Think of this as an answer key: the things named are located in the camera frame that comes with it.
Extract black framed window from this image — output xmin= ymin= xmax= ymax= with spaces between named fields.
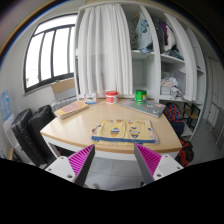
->
xmin=23 ymin=14 xmax=77 ymax=93

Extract cardboard and white box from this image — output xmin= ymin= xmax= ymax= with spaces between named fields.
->
xmin=51 ymin=78 xmax=77 ymax=111

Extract yellow book with pink cover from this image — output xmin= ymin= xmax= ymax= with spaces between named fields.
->
xmin=54 ymin=101 xmax=88 ymax=119

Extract grey laptop with stickers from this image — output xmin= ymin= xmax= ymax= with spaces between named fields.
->
xmin=120 ymin=99 xmax=165 ymax=117

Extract white curtain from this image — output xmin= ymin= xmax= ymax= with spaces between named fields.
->
xmin=78 ymin=4 xmax=133 ymax=96

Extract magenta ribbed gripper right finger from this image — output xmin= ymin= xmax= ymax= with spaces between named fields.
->
xmin=134 ymin=143 xmax=182 ymax=185

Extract colourful patterned bag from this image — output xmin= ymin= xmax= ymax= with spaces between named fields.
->
xmin=163 ymin=103 xmax=183 ymax=123

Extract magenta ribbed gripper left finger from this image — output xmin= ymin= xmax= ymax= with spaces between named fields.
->
xmin=46 ymin=145 xmax=95 ymax=187

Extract small white card box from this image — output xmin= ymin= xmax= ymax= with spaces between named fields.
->
xmin=84 ymin=93 xmax=97 ymax=104

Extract crumpled white items on shelf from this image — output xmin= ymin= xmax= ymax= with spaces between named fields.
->
xmin=160 ymin=77 xmax=183 ymax=99

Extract wooden table with white frame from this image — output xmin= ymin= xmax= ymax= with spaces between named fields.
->
xmin=40 ymin=99 xmax=182 ymax=158

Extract white shelving unit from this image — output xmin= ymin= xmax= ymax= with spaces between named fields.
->
xmin=73 ymin=0 xmax=207 ymax=141

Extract black suitcase near table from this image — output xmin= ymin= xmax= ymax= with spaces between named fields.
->
xmin=28 ymin=105 xmax=54 ymax=164

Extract yellow patterned towel blue trim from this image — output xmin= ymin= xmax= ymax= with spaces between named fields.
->
xmin=92 ymin=119 xmax=158 ymax=144

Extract blue poster on wall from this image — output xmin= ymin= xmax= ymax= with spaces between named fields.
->
xmin=0 ymin=90 xmax=11 ymax=121

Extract wooden stool black frame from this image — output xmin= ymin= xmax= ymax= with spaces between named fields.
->
xmin=182 ymin=102 xmax=200 ymax=137

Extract green lidded jar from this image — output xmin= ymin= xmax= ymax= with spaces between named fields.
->
xmin=135 ymin=90 xmax=147 ymax=103

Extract hanging clothes on shelf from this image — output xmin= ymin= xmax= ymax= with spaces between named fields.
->
xmin=130 ymin=13 xmax=183 ymax=60

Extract red and black backpack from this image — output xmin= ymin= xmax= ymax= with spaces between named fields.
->
xmin=175 ymin=139 xmax=194 ymax=168

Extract white jar with red lid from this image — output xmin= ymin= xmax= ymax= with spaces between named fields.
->
xmin=106 ymin=91 xmax=118 ymax=104

